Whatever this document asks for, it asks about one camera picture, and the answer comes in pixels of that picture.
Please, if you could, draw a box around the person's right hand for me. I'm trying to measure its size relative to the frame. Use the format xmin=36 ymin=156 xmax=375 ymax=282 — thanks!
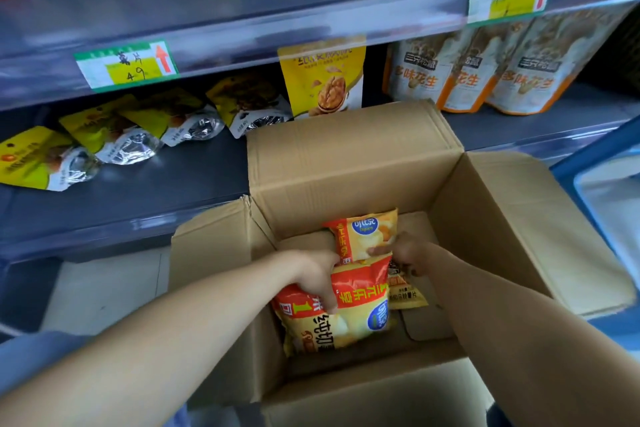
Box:
xmin=367 ymin=232 xmax=437 ymax=277

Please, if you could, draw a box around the person's left hand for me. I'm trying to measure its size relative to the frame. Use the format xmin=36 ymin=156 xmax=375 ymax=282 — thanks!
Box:
xmin=286 ymin=250 xmax=344 ymax=315

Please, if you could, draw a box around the small yellow red chip bag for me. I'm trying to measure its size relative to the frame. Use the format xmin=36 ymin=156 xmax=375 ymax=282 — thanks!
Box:
xmin=323 ymin=208 xmax=399 ymax=266

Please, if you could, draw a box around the large yellow red chip bag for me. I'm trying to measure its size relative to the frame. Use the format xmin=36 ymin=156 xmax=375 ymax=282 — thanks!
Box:
xmin=272 ymin=256 xmax=393 ymax=355

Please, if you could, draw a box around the person's right forearm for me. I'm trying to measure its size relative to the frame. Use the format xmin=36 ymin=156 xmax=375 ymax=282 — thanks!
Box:
xmin=425 ymin=244 xmax=640 ymax=427

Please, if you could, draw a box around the person's left forearm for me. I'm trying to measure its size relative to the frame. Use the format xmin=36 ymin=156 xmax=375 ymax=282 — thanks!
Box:
xmin=0 ymin=252 xmax=300 ymax=427

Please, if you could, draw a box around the orange yellow snack bag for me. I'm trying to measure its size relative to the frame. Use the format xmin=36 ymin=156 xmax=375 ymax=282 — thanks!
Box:
xmin=387 ymin=262 xmax=429 ymax=311

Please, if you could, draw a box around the brown cardboard box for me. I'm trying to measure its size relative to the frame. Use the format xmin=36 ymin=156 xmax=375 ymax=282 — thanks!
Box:
xmin=169 ymin=100 xmax=637 ymax=427

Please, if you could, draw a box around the white orange peanut bag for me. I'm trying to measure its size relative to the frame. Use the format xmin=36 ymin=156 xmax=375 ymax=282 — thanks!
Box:
xmin=485 ymin=3 xmax=637 ymax=116
xmin=382 ymin=31 xmax=474 ymax=110
xmin=442 ymin=21 xmax=532 ymax=114

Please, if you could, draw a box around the yellow walnut packet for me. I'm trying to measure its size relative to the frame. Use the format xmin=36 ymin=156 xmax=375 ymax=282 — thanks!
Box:
xmin=277 ymin=36 xmax=367 ymax=120

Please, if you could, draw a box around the yellow silver nut packet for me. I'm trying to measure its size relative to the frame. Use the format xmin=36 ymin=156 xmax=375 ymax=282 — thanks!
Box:
xmin=119 ymin=88 xmax=226 ymax=147
xmin=205 ymin=73 xmax=294 ymax=139
xmin=58 ymin=94 xmax=164 ymax=165
xmin=0 ymin=126 xmax=102 ymax=192

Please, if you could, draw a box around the grey metal shelf board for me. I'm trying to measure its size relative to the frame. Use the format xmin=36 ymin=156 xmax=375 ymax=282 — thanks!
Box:
xmin=0 ymin=82 xmax=640 ymax=263
xmin=0 ymin=0 xmax=640 ymax=112

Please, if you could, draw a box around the blue trolley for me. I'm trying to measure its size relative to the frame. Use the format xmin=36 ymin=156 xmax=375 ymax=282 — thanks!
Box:
xmin=549 ymin=114 xmax=640 ymax=358

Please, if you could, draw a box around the green white price tag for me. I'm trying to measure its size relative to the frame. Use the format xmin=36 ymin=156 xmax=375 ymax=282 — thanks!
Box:
xmin=74 ymin=40 xmax=180 ymax=93
xmin=467 ymin=0 xmax=553 ymax=26

